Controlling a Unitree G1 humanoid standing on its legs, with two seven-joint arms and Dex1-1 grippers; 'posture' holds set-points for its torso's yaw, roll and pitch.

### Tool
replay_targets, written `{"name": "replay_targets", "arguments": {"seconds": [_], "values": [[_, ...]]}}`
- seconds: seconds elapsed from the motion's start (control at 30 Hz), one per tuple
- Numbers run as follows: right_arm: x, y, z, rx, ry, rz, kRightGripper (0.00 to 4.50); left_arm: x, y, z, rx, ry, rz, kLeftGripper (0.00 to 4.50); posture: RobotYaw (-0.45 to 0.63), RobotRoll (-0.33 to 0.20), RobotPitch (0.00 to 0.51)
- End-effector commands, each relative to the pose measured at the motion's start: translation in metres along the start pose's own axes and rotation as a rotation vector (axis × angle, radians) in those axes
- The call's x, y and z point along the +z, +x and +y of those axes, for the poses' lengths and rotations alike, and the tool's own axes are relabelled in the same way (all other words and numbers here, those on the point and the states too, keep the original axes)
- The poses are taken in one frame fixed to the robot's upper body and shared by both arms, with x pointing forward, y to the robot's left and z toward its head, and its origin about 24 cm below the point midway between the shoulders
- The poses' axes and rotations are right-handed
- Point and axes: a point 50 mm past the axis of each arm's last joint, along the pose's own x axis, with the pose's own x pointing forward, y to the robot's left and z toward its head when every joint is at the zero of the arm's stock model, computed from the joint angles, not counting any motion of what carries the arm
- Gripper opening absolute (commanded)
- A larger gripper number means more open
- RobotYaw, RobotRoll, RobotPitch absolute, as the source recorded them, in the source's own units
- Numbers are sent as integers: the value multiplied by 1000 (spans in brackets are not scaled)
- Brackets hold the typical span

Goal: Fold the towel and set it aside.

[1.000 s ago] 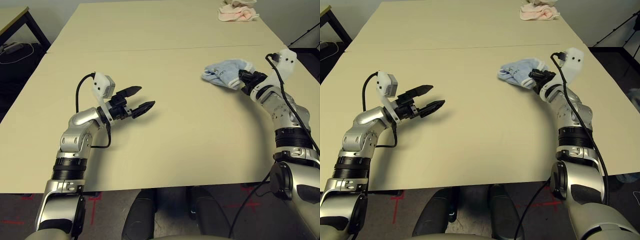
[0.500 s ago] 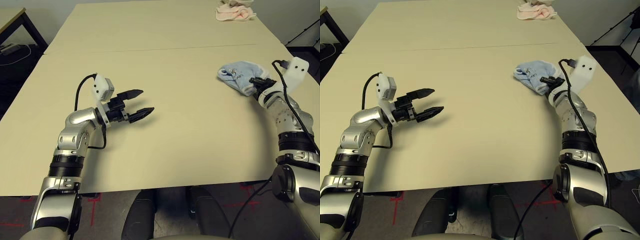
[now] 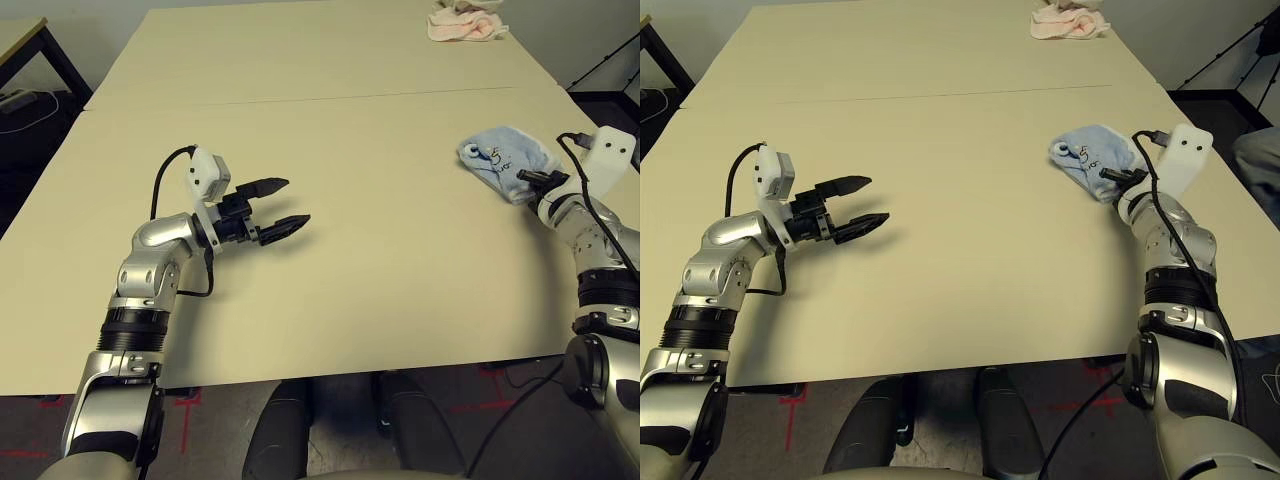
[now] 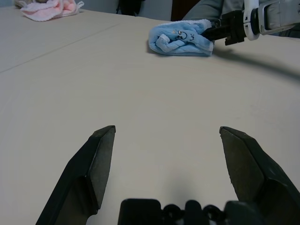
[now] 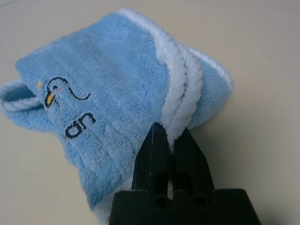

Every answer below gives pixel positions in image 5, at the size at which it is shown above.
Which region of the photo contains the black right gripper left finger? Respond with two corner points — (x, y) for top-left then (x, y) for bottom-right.
(131, 121), (170, 195)

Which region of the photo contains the light blue towel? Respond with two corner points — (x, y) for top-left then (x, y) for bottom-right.
(0, 7), (235, 225)

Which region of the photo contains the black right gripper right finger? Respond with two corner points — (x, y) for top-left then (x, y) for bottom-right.
(172, 127), (215, 195)

